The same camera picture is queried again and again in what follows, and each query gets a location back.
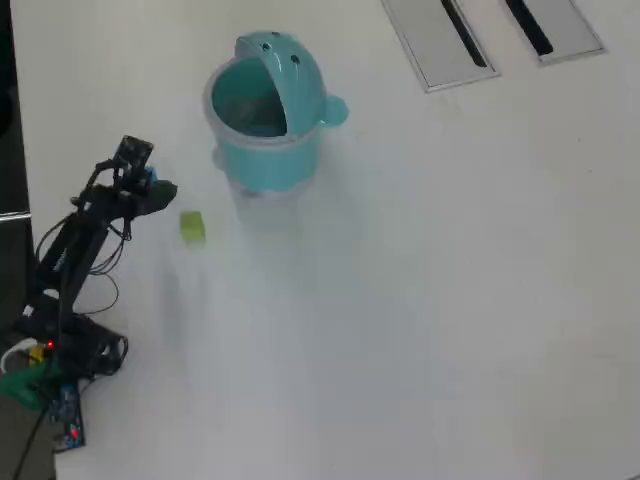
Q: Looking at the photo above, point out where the blue circuit board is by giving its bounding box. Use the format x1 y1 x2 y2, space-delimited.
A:
47 382 87 451

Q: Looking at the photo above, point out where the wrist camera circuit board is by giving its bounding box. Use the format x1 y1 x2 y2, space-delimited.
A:
113 134 155 174

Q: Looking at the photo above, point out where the green table clamp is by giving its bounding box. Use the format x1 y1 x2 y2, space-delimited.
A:
0 359 64 411

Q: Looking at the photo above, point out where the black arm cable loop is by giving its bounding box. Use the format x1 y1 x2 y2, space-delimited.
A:
87 219 134 316

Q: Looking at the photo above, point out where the silver desk cable hatch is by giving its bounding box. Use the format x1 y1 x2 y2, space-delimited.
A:
499 0 609 67
380 0 501 94

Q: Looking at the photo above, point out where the white cable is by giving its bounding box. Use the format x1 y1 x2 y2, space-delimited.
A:
0 337 39 374

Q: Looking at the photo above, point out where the teal whale trash bin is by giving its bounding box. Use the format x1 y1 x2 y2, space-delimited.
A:
202 30 350 201

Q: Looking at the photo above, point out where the small board with red LED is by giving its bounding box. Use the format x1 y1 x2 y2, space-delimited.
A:
27 334 64 361

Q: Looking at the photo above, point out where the dark desk side panel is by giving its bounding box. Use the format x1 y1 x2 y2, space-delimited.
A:
0 0 41 346

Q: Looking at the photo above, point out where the green lego block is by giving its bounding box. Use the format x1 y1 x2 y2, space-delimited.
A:
179 211 207 246

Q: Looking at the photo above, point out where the black power cable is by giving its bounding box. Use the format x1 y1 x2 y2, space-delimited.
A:
9 399 51 480

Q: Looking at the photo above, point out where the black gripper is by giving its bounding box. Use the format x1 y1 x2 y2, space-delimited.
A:
84 159 179 219

